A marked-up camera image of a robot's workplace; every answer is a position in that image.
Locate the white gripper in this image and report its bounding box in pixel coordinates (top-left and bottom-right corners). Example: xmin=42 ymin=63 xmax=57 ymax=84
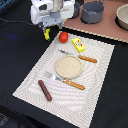
xmin=30 ymin=0 xmax=75 ymax=33

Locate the yellow toy banana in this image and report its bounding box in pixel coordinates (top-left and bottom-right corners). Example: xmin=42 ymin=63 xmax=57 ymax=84
xmin=44 ymin=28 xmax=50 ymax=41

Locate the red toy tomato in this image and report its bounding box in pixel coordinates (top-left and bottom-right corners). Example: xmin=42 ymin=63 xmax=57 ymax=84
xmin=59 ymin=32 xmax=69 ymax=43

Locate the yellow butter box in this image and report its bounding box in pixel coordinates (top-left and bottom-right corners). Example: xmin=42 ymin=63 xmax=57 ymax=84
xmin=72 ymin=38 xmax=85 ymax=53

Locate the brown toy sausage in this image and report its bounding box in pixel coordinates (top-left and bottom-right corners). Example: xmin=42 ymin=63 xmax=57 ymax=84
xmin=38 ymin=80 xmax=52 ymax=101

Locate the grey pot centre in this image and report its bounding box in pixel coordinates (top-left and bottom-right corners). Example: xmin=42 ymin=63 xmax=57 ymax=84
xmin=81 ymin=0 xmax=104 ymax=24

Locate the round tan wooden plate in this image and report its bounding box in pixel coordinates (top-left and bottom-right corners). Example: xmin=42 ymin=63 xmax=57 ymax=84
xmin=55 ymin=55 xmax=83 ymax=79

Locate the brown wooden board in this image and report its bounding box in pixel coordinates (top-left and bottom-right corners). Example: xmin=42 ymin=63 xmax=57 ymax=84
xmin=64 ymin=0 xmax=128 ymax=43

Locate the white woven placemat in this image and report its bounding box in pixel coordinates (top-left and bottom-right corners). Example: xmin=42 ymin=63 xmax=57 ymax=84
xmin=13 ymin=34 xmax=114 ymax=128

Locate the beige bowl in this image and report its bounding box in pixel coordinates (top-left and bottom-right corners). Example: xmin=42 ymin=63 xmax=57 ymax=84
xmin=116 ymin=4 xmax=128 ymax=30

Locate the grey pot with long handle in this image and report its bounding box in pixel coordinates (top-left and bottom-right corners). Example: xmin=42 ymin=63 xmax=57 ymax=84
xmin=73 ymin=2 xmax=80 ymax=17

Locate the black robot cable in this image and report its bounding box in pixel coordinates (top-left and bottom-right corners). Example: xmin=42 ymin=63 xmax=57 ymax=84
xmin=0 ymin=16 xmax=33 ymax=27

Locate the knife with wooden handle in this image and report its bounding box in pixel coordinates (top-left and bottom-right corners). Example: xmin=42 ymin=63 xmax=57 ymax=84
xmin=58 ymin=49 xmax=97 ymax=63

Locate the fork with wooden handle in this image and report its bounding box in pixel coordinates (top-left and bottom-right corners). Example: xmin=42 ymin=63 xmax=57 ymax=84
xmin=44 ymin=72 xmax=85 ymax=90

